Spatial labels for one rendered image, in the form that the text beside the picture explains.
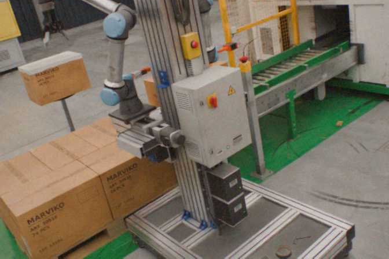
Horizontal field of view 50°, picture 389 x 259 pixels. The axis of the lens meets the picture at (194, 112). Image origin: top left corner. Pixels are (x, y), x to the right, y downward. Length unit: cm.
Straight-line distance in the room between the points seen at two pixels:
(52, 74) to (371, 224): 341
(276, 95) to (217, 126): 161
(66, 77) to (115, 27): 264
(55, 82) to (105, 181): 195
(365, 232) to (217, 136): 124
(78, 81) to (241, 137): 281
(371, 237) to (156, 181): 158
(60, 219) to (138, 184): 62
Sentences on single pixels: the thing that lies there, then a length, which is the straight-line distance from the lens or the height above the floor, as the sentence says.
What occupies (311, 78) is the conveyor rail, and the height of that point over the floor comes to 51.
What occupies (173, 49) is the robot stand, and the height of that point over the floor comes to 141.
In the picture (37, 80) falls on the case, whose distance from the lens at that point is 475.
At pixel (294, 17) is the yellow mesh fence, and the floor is 90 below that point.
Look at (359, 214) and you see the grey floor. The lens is 317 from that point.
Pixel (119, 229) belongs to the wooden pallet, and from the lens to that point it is 334.
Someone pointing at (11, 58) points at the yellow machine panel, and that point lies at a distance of 1047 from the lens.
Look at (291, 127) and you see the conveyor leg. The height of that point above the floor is 13.
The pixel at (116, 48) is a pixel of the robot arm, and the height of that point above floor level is 147.
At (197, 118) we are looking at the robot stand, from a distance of 223.
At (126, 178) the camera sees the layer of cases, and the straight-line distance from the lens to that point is 320.
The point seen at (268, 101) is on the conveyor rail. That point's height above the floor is 51.
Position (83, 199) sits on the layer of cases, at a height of 42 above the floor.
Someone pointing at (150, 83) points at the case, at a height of 93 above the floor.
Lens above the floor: 192
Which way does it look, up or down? 22 degrees down
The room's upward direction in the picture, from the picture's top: 12 degrees counter-clockwise
